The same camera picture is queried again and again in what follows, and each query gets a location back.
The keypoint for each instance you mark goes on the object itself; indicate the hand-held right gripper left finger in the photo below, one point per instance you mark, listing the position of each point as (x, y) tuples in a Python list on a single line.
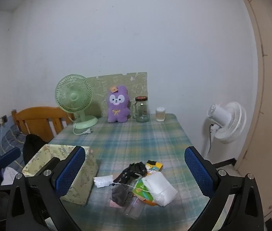
[(71, 170)]

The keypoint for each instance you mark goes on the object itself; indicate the wall socket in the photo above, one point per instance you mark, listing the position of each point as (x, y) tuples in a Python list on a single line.
[(2, 119)]

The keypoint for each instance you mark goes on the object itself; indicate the green patterned board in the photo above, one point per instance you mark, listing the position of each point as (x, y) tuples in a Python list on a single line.
[(126, 81)]

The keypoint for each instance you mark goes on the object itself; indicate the glass jar mug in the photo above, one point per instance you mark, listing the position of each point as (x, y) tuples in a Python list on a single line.
[(142, 110)]

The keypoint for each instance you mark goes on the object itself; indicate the purple plush toy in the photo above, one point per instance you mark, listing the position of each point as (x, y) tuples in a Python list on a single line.
[(118, 105)]

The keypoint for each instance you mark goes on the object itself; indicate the green desk fan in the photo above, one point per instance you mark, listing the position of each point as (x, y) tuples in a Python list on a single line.
[(73, 96)]

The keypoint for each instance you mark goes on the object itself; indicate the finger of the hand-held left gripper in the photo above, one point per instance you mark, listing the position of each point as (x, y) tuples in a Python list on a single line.
[(10, 156)]

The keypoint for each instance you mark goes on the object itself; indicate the cotton swab container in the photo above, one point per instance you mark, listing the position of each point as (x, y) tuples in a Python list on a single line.
[(160, 115)]

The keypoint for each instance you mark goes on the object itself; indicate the clear plastic bag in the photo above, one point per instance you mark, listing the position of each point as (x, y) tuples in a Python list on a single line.
[(131, 210)]

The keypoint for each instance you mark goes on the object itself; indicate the wooden chair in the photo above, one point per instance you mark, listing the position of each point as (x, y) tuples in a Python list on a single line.
[(37, 119)]

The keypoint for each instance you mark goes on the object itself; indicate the blue plaid bedding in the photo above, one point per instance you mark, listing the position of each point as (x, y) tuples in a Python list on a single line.
[(9, 137)]

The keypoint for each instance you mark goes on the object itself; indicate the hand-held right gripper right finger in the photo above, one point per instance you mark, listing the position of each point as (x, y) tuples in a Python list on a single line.
[(198, 170)]

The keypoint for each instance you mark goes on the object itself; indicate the black cloth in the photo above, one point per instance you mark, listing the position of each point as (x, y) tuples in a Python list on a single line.
[(33, 144)]

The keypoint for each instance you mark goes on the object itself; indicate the white tissue packet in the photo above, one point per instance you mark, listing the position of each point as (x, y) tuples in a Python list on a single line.
[(161, 187)]

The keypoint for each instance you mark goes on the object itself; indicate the white standing fan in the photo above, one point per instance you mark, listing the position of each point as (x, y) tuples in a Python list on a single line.
[(222, 118)]

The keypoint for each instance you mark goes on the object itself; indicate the green tissue packet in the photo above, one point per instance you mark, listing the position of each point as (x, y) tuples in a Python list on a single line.
[(139, 187)]

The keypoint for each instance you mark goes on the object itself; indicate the plaid tablecloth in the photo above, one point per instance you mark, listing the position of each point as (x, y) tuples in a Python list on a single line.
[(138, 139)]

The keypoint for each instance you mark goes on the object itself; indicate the beige door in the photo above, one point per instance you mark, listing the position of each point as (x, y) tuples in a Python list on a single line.
[(270, 101)]

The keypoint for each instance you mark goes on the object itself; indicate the pale yellow patterned gift bag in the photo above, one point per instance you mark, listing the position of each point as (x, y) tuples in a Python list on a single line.
[(87, 173)]

